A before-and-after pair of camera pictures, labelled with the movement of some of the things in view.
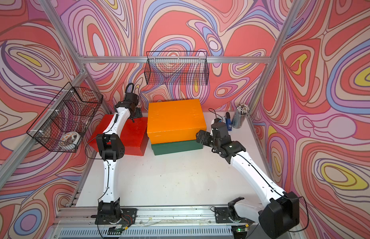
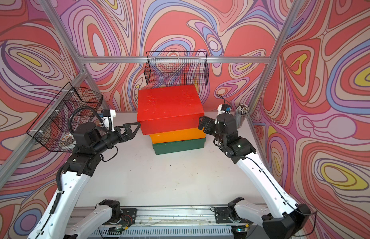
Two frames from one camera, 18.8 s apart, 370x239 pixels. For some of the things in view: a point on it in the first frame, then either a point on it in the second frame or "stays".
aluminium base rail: (199, 222) stays
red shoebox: (134, 134) -> (168, 109)
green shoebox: (168, 148) stays
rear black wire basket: (178, 68) stays
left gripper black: (138, 113) -> (127, 133)
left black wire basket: (60, 125) stays
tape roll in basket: (72, 137) stays
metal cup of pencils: (239, 115) stays
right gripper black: (206, 135) -> (210, 122)
